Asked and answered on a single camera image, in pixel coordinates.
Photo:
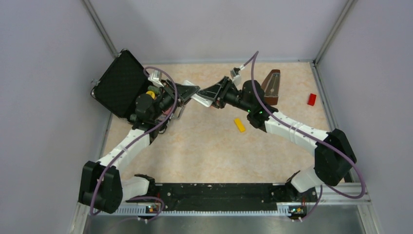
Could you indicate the brown wooden metronome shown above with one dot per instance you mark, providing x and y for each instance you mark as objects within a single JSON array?
[{"x": 270, "y": 86}]

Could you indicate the yellow poker chip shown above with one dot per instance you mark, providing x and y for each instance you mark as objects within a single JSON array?
[{"x": 151, "y": 94}]

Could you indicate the red toy brick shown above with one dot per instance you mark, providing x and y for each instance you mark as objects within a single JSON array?
[{"x": 312, "y": 99}]

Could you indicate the yellow toy block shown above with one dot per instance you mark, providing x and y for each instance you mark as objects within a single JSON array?
[{"x": 239, "y": 125}]

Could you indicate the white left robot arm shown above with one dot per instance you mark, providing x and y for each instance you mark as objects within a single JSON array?
[{"x": 101, "y": 186}]

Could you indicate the white remote control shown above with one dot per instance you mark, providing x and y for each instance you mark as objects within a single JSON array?
[{"x": 196, "y": 97}]

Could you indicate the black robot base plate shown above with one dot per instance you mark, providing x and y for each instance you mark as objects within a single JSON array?
[{"x": 232, "y": 197}]

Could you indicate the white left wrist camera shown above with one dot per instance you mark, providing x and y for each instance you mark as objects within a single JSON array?
[{"x": 156, "y": 78}]

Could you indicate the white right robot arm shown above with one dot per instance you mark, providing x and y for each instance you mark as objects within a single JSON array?
[{"x": 332, "y": 152}]

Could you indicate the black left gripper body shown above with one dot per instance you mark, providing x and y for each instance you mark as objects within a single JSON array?
[{"x": 165, "y": 102}]

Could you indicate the black poker chip case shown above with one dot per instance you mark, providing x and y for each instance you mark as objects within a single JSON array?
[{"x": 121, "y": 84}]

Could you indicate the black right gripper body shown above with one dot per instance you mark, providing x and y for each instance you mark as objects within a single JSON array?
[{"x": 234, "y": 97}]

